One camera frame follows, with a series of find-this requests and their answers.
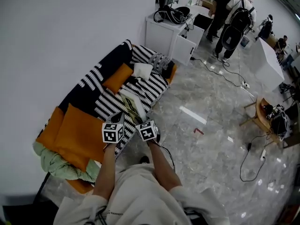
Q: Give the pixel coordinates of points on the long orange cushion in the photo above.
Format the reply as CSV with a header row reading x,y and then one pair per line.
x,y
117,78

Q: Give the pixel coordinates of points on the blue bucket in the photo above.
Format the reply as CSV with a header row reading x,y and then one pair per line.
x,y
245,43

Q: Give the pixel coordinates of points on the white block table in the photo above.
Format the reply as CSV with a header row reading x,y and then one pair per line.
x,y
269,64

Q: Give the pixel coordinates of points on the grey patterned pillow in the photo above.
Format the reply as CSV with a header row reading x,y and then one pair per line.
x,y
159,62

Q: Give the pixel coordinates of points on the black power adapter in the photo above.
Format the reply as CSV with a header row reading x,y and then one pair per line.
x,y
249,146

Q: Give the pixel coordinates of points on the person's white shirt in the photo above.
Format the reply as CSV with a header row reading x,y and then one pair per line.
x,y
140,196

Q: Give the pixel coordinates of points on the pale green blanket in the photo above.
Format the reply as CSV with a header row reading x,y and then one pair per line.
x,y
56,165

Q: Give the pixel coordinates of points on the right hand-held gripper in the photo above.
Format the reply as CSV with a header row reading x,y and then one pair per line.
x,y
147,131

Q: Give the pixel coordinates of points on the wooden chair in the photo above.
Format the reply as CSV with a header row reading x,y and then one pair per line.
x,y
260,116

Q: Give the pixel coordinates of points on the white pillow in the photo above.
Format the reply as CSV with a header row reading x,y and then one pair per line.
x,y
141,70

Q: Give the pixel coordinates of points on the person's right forearm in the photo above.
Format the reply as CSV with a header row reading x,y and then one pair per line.
x,y
164,170

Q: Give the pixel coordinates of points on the white cabinet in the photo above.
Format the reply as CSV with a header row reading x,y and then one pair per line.
x,y
161,36

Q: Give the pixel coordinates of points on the large orange cushion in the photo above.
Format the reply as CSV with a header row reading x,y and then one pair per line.
x,y
50,128
79,135

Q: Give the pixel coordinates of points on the person's black shoe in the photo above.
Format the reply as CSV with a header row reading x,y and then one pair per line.
x,y
144,160

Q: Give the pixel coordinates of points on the white power strip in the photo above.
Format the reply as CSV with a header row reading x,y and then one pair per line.
x,y
245,85
263,154

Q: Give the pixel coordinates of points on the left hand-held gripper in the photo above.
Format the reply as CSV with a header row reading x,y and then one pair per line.
x,y
110,133

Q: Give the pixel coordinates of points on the pale green paperback book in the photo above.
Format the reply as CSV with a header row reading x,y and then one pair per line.
x,y
132,104

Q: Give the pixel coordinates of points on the person's left forearm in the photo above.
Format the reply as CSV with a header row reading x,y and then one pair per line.
x,y
105,172

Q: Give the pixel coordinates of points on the brown cardboard box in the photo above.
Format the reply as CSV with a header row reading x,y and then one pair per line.
x,y
208,2

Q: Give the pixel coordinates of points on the black equipment bundle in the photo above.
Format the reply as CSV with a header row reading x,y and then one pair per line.
x,y
279,123

